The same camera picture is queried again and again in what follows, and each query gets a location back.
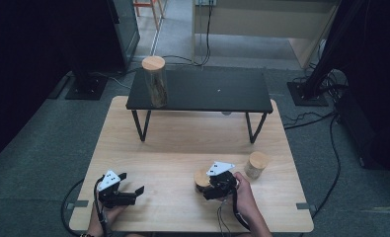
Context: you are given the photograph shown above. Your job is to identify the person's right hand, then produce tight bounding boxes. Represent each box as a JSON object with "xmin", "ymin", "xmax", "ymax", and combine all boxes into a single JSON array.
[{"xmin": 221, "ymin": 171, "xmax": 260, "ymax": 221}]

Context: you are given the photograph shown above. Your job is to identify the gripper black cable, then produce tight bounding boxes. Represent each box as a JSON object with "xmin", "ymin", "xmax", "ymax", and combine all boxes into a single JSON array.
[
  {"xmin": 61, "ymin": 177, "xmax": 111, "ymax": 237},
  {"xmin": 231, "ymin": 189, "xmax": 252, "ymax": 231}
]

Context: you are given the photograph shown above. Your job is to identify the thin grey wire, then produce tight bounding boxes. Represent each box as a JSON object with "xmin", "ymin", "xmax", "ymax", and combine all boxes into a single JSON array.
[{"xmin": 216, "ymin": 199, "xmax": 232, "ymax": 237}]

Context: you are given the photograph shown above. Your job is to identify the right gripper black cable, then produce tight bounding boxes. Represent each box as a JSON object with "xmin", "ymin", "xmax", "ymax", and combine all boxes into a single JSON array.
[{"xmin": 231, "ymin": 189, "xmax": 252, "ymax": 231}]

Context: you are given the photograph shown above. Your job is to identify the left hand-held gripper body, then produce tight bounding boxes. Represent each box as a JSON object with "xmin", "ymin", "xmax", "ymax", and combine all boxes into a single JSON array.
[{"xmin": 97, "ymin": 169, "xmax": 137, "ymax": 209}]

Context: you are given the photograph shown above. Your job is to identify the black metal shelf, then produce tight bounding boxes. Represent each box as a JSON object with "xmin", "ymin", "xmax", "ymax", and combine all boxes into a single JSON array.
[{"xmin": 125, "ymin": 67, "xmax": 274, "ymax": 145}]

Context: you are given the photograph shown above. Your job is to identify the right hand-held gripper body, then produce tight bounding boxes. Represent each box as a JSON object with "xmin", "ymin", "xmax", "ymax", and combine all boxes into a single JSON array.
[{"xmin": 201, "ymin": 161, "xmax": 238, "ymax": 201}]

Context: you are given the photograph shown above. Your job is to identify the orange wooden stool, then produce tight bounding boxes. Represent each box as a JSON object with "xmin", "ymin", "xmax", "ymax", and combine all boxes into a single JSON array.
[{"xmin": 132, "ymin": 0, "xmax": 166, "ymax": 32}]

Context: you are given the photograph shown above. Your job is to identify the wavy black floor cable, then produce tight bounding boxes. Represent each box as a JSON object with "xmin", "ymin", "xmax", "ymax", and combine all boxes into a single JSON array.
[{"xmin": 282, "ymin": 111, "xmax": 337, "ymax": 130}]

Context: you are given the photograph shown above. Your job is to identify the long black floor cable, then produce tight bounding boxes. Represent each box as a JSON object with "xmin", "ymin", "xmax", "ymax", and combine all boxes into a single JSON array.
[{"xmin": 297, "ymin": 113, "xmax": 343, "ymax": 237}]

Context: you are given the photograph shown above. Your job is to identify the dark box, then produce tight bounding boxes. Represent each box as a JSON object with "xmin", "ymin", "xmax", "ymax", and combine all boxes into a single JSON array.
[{"xmin": 335, "ymin": 91, "xmax": 390, "ymax": 176}]

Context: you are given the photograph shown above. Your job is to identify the beige wooden desk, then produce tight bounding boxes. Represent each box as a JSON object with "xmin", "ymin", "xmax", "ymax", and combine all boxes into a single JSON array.
[{"xmin": 192, "ymin": 0, "xmax": 341, "ymax": 69}]

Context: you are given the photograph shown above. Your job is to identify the black stand with square base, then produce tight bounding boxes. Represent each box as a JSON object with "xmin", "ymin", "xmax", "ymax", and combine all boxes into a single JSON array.
[{"xmin": 64, "ymin": 55, "xmax": 109, "ymax": 101}]

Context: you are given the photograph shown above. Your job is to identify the medium jar pale grain contents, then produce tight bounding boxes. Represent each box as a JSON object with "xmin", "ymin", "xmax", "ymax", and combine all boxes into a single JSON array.
[{"xmin": 244, "ymin": 151, "xmax": 270, "ymax": 181}]

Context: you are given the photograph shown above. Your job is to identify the grey tape strip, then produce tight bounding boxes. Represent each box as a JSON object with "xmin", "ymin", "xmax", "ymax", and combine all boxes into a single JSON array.
[
  {"xmin": 66, "ymin": 199, "xmax": 90, "ymax": 210},
  {"xmin": 295, "ymin": 201, "xmax": 317, "ymax": 212}
]

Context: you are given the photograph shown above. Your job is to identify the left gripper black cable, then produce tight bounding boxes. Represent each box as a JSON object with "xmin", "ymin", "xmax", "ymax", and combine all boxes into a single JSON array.
[{"xmin": 61, "ymin": 177, "xmax": 111, "ymax": 237}]

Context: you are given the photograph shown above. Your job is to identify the dark glass panel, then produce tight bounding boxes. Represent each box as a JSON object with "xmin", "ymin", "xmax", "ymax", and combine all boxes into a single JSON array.
[{"xmin": 105, "ymin": 0, "xmax": 141, "ymax": 72}]

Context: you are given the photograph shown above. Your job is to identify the tall glass jar wooden lid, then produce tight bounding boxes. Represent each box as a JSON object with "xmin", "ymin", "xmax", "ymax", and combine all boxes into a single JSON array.
[{"xmin": 141, "ymin": 55, "xmax": 169, "ymax": 109}]

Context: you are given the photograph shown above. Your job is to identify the person's left hand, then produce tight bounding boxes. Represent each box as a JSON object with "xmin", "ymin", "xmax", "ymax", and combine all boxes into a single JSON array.
[{"xmin": 88, "ymin": 203, "xmax": 128, "ymax": 236}]

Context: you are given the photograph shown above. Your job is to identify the short jar reddish contents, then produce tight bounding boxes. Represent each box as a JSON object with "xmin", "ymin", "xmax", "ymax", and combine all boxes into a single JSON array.
[{"xmin": 193, "ymin": 169, "xmax": 212, "ymax": 194}]

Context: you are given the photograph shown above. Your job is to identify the black cable from wall socket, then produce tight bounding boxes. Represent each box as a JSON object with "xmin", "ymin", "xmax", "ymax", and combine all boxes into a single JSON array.
[{"xmin": 90, "ymin": 3, "xmax": 215, "ymax": 90}]

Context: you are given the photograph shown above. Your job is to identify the black slanted stand with base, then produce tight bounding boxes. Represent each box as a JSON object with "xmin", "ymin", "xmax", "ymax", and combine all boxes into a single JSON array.
[{"xmin": 286, "ymin": 0, "xmax": 364, "ymax": 108}]

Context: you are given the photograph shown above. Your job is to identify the tangle of black cables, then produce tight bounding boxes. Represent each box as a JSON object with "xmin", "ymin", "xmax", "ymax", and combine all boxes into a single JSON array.
[{"xmin": 294, "ymin": 61, "xmax": 349, "ymax": 100}]

